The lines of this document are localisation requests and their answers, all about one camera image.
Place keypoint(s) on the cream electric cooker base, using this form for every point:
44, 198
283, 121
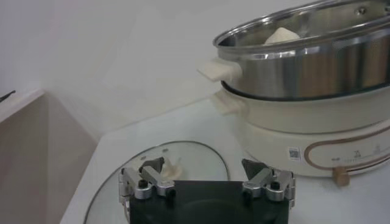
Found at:
274, 121

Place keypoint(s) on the stainless steel steamer basket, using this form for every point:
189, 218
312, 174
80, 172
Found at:
274, 76

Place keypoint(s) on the white steamed baozi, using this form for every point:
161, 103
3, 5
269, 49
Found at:
281, 36

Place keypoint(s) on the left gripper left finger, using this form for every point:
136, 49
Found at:
155, 179

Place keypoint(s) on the white side table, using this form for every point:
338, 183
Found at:
21, 103

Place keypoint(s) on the round glass pot lid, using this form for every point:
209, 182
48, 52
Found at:
198, 161

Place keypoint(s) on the wooden cooker knob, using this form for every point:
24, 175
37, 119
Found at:
341, 176

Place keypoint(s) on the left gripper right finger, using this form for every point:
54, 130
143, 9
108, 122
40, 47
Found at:
259, 181

